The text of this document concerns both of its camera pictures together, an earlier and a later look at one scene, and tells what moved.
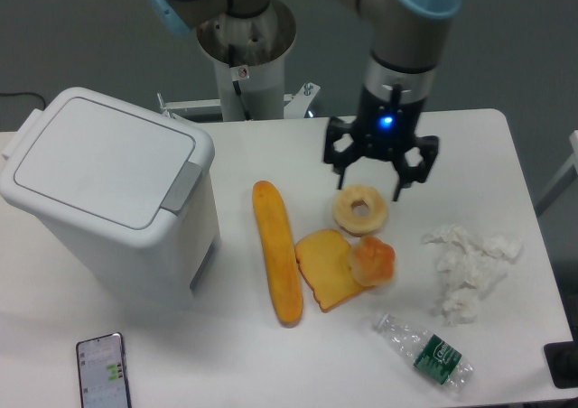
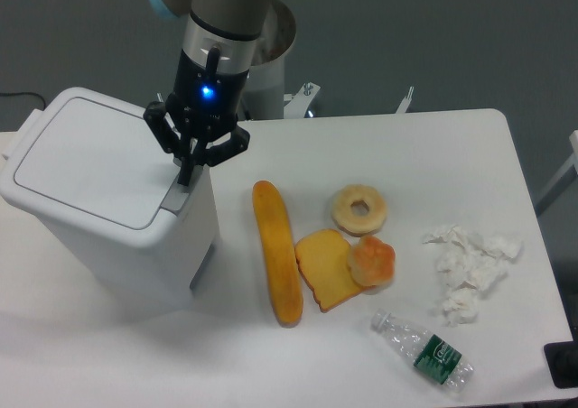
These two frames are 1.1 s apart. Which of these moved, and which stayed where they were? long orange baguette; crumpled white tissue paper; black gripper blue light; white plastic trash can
Moved: black gripper blue light
Stayed: long orange baguette; white plastic trash can; crumpled white tissue paper
